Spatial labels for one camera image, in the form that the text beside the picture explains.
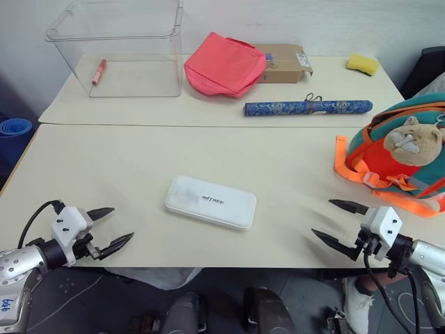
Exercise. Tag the red marker pen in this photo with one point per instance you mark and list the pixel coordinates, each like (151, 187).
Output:
(98, 72)

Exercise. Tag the white sneaker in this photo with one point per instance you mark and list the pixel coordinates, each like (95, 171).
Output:
(358, 309)

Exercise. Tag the yellow sponge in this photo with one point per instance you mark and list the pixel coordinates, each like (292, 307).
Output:
(362, 64)

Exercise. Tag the person's bare leg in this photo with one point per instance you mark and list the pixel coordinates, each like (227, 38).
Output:
(373, 282)

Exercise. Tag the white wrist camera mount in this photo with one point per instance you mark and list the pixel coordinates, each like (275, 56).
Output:
(382, 224)
(69, 222)

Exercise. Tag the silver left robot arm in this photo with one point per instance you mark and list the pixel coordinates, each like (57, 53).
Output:
(14, 262)

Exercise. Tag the white rectangular case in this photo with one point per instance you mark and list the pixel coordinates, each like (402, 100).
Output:
(208, 203)

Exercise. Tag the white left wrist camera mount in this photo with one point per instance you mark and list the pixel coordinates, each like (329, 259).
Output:
(69, 222)

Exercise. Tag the blue patterned rolled scroll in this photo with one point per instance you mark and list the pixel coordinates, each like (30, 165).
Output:
(299, 108)

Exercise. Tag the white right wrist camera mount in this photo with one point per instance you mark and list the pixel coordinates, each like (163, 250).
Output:
(382, 224)

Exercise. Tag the pink fabric bag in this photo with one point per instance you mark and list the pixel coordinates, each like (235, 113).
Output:
(222, 66)

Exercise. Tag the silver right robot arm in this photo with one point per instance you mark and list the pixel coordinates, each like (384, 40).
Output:
(426, 254)

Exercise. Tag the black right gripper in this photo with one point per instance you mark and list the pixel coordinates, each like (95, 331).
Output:
(369, 243)

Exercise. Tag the teal and orange backpack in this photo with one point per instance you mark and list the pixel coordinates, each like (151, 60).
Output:
(368, 153)

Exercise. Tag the clear plastic storage bin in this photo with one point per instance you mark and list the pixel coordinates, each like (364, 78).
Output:
(139, 41)

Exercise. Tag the blue stacked cups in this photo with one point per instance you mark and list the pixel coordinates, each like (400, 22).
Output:
(15, 130)

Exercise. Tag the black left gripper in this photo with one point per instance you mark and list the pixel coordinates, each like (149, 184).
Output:
(85, 246)

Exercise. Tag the brown cardboard box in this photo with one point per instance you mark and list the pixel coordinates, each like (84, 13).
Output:
(285, 66)

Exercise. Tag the black chair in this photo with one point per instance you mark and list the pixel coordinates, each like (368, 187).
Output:
(426, 73)

